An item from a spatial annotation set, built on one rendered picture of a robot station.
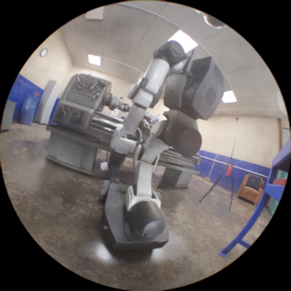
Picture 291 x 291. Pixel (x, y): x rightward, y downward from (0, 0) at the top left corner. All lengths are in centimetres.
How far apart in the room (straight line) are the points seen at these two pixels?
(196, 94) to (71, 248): 95
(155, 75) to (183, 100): 16
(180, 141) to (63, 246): 79
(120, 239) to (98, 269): 25
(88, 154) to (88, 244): 103
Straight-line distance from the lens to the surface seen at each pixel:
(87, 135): 135
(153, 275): 70
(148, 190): 66
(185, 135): 33
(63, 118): 130
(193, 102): 41
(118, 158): 48
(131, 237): 54
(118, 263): 67
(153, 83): 40
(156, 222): 45
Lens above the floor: 64
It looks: 1 degrees down
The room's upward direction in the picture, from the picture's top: 20 degrees clockwise
